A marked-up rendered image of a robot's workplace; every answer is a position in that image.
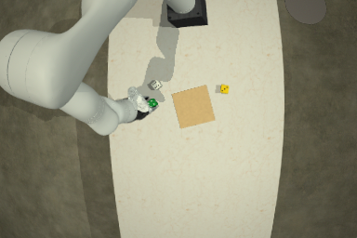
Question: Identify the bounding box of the yellow die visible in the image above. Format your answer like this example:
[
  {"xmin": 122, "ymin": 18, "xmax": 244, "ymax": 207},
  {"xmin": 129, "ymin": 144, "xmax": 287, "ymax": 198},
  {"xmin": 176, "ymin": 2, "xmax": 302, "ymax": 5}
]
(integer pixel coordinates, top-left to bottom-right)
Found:
[{"xmin": 220, "ymin": 85, "xmax": 229, "ymax": 94}]

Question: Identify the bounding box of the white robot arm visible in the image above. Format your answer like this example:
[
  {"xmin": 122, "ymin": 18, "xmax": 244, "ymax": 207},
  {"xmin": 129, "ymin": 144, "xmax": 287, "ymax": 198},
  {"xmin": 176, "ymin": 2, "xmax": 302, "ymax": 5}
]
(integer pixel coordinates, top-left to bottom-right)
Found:
[{"xmin": 0, "ymin": 0, "xmax": 138, "ymax": 136}]

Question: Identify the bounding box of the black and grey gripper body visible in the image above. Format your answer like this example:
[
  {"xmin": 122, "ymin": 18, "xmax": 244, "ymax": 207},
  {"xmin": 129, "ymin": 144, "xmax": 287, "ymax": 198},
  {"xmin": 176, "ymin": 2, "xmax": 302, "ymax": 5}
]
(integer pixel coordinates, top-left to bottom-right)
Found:
[{"xmin": 120, "ymin": 86, "xmax": 150, "ymax": 123}]

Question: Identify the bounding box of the white die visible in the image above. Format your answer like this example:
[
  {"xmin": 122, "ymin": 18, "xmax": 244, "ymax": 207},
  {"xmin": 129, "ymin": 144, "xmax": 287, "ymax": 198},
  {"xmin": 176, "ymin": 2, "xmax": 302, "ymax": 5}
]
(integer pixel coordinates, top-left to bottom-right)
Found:
[{"xmin": 152, "ymin": 80, "xmax": 163, "ymax": 90}]

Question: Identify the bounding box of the green die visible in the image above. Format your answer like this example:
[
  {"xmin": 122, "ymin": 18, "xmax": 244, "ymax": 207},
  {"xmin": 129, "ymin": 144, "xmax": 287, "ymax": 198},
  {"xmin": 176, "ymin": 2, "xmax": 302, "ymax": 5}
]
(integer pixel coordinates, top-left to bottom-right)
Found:
[{"xmin": 148, "ymin": 99, "xmax": 158, "ymax": 108}]

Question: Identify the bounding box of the tan square mat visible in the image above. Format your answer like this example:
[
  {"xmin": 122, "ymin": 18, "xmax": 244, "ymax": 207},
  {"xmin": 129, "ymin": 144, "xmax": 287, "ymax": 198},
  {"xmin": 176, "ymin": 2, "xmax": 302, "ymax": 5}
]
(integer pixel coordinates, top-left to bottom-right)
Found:
[{"xmin": 172, "ymin": 85, "xmax": 215, "ymax": 128}]

